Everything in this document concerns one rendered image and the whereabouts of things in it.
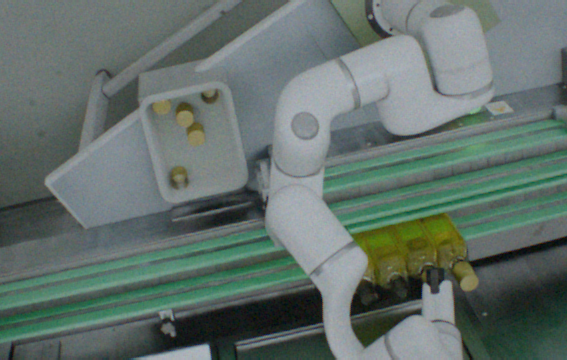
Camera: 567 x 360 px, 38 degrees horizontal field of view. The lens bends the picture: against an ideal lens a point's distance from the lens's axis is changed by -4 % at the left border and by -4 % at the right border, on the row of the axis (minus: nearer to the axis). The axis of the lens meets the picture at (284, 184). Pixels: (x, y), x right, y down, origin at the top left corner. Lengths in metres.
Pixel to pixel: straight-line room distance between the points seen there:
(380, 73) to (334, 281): 0.32
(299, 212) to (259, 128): 0.53
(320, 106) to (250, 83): 0.46
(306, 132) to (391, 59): 0.18
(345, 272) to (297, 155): 0.18
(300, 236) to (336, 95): 0.22
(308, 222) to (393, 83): 0.25
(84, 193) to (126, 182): 0.09
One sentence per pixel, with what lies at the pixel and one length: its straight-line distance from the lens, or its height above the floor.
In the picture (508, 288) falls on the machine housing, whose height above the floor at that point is 0.99.
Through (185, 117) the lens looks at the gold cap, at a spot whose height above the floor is 0.81.
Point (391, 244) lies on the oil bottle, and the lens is 1.59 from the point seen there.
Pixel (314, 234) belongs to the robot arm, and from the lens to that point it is 1.23.
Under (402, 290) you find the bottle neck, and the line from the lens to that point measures 1.52.
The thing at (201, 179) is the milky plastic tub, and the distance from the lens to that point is 1.72.
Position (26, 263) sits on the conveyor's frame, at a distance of 1.76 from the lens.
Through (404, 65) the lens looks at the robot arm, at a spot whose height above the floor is 1.15.
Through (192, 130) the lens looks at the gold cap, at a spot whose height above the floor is 0.81.
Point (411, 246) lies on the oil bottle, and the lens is 1.56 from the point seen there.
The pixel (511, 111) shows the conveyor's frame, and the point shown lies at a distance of 1.75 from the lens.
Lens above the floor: 2.36
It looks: 64 degrees down
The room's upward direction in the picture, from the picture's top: 161 degrees clockwise
